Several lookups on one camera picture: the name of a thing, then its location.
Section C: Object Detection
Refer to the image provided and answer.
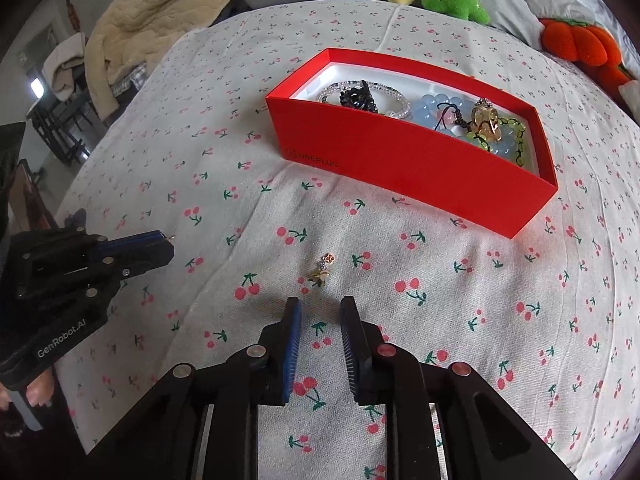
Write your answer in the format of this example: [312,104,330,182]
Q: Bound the large gold ring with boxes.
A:
[466,97,504,143]

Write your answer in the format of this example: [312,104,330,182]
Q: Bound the orange pumpkin plush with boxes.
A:
[540,18,632,105]

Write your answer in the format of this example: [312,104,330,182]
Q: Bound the green bead bracelet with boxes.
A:
[464,114,528,168]

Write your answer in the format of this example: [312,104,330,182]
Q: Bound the beige quilted blanket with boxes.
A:
[85,0,231,120]

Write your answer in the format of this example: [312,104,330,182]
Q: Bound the clear crystal bead bracelet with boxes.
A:
[316,79,412,122]

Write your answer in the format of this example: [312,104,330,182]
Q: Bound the cherry print bed sheet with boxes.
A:
[58,1,639,479]

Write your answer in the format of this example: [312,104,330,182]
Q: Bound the blue bead bracelet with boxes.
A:
[409,91,519,162]

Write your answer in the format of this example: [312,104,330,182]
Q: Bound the person's left hand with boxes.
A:
[0,368,55,411]

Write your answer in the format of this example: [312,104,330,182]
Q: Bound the white line-art pillow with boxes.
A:
[525,0,639,79]

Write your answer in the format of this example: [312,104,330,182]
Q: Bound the black bead charm bracelet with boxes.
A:
[338,79,380,115]

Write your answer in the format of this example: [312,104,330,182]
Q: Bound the red cardboard box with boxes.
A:
[266,48,559,238]

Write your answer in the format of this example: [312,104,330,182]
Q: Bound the small gold earring charms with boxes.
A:
[308,252,335,287]

